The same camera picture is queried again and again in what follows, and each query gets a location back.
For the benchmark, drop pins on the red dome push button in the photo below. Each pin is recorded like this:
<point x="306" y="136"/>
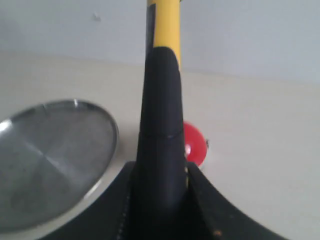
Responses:
<point x="196" y="145"/>

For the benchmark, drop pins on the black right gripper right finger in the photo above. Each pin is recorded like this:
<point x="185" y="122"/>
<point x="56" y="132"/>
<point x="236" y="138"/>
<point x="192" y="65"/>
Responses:
<point x="217" y="218"/>

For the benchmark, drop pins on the round stainless steel plate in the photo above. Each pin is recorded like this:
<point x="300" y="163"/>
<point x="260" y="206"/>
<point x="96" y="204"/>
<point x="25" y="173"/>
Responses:
<point x="51" y="157"/>

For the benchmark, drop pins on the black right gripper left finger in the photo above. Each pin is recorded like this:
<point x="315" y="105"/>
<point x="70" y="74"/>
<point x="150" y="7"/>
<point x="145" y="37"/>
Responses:
<point x="107" y="218"/>

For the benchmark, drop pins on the yellow black claw hammer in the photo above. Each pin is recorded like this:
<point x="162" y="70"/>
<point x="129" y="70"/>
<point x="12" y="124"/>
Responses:
<point x="160" y="177"/>

